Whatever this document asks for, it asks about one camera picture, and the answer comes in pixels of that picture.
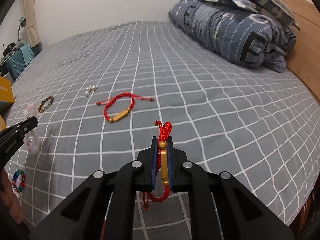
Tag pink white bead bracelet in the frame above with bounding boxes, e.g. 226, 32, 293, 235
23, 103, 43, 155

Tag multicolour bead bracelet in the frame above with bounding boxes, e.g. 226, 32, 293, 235
11, 169, 27, 194

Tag red string bracelet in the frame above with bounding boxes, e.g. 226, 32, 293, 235
94, 92, 156, 124
143, 120, 174, 212

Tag person's left hand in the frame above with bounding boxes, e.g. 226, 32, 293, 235
1, 169, 24, 224

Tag blue yellow cardboard box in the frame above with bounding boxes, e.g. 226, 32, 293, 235
0, 77, 15, 131

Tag teal suitcase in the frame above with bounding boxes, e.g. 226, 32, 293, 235
4, 43, 35, 81

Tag white pearl earrings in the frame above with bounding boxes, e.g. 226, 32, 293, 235
85, 85, 97, 97

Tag grey checked bed sheet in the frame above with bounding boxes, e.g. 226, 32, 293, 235
5, 22, 319, 239

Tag blue desk lamp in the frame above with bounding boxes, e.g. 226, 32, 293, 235
17, 16, 26, 42

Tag beige left curtain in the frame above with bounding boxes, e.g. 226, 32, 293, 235
22, 0, 41, 48

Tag wooden headboard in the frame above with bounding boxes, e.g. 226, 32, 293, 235
282, 0, 320, 101

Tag folded blue patterned duvet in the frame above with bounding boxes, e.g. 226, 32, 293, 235
169, 0, 296, 73

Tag brown wooden bead bracelet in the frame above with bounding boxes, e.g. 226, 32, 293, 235
37, 95, 55, 113

